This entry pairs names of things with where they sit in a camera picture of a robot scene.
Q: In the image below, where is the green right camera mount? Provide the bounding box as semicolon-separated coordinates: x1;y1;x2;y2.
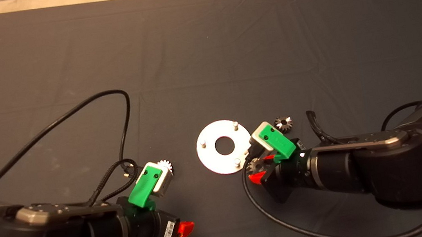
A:
258;121;298;166

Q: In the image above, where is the round metal carrier plate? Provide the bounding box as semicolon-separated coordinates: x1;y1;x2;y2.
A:
193;116;256;178

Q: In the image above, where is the green left camera mount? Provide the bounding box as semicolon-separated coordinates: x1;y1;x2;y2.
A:
124;163;168;210

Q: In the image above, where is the braided black left cable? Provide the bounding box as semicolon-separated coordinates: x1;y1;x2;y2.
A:
82;157;144;207

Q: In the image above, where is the braided black right cable loop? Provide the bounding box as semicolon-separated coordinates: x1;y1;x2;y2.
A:
305;107;341;149

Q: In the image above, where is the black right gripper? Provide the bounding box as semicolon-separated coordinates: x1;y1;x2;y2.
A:
243;137;318;209

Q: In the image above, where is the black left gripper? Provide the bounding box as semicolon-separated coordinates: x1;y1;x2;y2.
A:
122;192;197;237

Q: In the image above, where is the dark grey table cloth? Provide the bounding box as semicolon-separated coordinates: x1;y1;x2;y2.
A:
0;0;422;237

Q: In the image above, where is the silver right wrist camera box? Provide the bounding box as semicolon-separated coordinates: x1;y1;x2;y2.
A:
246;121;274;157

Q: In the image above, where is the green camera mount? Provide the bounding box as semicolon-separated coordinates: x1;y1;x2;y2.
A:
124;163;168;210
258;121;298;166

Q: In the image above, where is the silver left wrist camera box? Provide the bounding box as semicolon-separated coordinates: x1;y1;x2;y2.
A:
144;159;176;198

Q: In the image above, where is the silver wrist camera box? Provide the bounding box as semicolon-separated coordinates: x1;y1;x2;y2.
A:
144;159;176;198
246;121;274;157

